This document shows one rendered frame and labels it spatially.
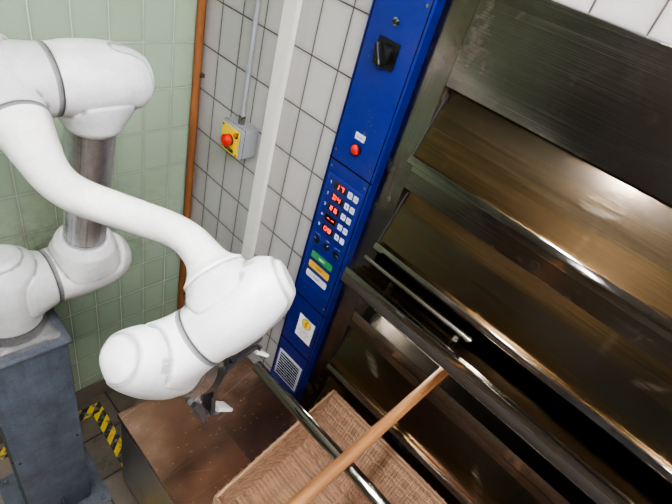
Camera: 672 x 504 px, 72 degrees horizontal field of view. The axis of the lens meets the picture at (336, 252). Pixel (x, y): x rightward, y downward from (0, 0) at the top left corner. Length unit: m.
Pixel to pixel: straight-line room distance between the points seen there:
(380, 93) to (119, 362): 0.80
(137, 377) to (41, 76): 0.54
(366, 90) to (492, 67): 0.30
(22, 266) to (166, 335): 0.71
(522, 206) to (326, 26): 0.66
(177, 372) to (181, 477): 1.05
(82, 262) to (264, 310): 0.78
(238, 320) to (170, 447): 1.15
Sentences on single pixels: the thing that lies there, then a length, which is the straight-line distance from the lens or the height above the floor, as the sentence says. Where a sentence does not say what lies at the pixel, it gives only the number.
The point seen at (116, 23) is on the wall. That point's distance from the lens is 1.60.
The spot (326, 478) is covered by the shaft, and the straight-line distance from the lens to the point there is 1.09.
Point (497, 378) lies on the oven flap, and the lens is 1.15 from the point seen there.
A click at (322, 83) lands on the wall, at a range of 1.31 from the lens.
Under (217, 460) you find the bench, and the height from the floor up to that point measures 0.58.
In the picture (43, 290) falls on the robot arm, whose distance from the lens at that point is 1.40.
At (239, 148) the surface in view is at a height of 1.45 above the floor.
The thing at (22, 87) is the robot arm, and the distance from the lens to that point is 0.95.
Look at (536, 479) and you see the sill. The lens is 1.38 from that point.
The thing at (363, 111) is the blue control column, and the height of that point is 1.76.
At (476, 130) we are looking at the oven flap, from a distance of 1.07.
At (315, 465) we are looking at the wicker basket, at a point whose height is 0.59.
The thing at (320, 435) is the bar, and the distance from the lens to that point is 1.17.
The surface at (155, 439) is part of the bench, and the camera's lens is 1.80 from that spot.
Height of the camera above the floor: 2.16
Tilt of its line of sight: 37 degrees down
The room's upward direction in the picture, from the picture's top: 18 degrees clockwise
